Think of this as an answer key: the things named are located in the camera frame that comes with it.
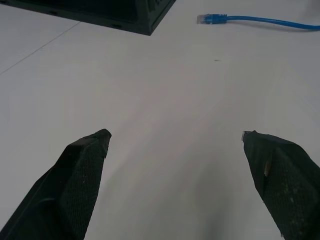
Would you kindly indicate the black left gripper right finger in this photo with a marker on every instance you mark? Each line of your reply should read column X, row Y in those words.
column 287, row 180

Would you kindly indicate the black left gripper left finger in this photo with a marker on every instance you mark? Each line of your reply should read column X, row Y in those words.
column 75, row 180

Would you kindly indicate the black electronic box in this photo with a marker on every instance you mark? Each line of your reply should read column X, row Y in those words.
column 140, row 12

